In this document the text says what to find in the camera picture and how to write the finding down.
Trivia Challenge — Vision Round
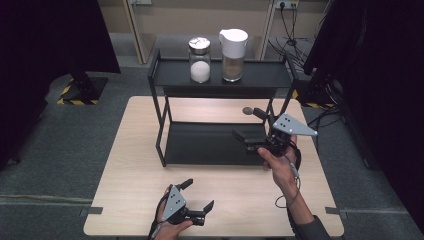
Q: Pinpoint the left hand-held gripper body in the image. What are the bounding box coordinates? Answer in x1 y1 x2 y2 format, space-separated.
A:
161 184 207 227

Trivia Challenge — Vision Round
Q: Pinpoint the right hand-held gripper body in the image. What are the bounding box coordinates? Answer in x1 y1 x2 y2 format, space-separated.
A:
244 112 319 158

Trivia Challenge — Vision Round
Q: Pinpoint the black metal two-tier shelf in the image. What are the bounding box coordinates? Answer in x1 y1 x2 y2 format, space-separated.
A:
147 48 300 169

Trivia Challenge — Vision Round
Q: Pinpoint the glass jar with white lid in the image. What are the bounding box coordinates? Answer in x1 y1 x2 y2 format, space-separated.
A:
218 28 250 83

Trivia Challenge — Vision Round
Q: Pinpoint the glass jar with silver lid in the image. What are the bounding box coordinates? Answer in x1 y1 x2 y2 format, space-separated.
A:
187 36 212 84

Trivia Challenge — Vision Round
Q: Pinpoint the person's left hand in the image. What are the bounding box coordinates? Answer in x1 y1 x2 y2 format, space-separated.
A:
153 185 195 240

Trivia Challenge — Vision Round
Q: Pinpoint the person's right hand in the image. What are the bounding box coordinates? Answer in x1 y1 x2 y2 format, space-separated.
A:
256 134 300 198

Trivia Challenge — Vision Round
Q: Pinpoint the black stand base striped tape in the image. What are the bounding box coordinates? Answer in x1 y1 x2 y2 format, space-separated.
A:
291 75 338 109
56 71 110 106

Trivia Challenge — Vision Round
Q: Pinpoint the grey floor tape strip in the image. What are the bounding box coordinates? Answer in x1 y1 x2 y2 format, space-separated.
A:
325 206 349 220
78 206 104 217

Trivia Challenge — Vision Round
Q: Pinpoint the black curtain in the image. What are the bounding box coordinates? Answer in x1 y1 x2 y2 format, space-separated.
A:
0 0 121 172
302 0 424 235

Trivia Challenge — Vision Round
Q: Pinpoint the beige wooden furniture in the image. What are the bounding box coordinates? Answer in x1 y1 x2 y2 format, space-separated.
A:
97 0 331 65

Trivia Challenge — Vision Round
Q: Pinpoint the left hand-held gripper cable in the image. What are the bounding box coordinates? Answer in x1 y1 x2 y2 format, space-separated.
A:
147 192 169 240

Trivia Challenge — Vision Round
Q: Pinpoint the hand-held gripper cable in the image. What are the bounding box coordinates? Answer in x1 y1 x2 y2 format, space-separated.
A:
274 141 303 210
147 192 169 240

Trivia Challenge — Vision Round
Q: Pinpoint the right hand-held gripper cable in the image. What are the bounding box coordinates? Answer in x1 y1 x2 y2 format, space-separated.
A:
274 141 303 210

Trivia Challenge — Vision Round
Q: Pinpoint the bundle of black cables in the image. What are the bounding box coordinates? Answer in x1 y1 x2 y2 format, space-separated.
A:
267 2 344 148

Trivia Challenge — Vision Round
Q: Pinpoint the white wall power socket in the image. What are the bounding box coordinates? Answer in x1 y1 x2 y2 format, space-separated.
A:
274 0 300 10

